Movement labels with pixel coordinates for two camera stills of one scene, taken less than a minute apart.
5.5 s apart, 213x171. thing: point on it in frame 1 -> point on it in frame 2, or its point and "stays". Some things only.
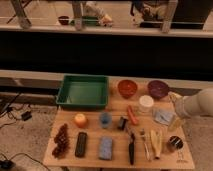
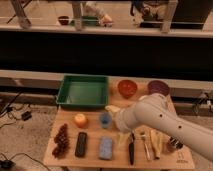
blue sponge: (105, 147) stays
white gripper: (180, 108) -> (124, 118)
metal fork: (143, 136) stays
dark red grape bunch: (62, 142) stays
